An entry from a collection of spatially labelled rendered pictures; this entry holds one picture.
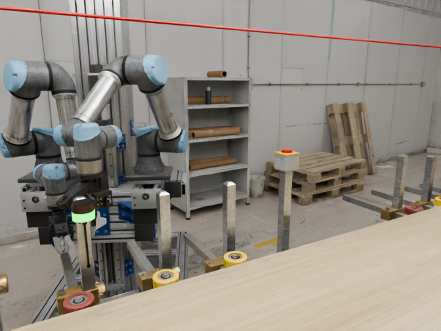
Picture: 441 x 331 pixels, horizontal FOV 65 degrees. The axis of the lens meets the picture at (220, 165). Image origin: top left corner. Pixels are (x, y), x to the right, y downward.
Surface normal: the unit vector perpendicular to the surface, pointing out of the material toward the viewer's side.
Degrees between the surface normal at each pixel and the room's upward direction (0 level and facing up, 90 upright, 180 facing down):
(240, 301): 0
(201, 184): 90
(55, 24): 90
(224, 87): 90
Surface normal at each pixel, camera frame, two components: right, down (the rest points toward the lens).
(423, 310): 0.00, -0.97
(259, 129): 0.57, 0.19
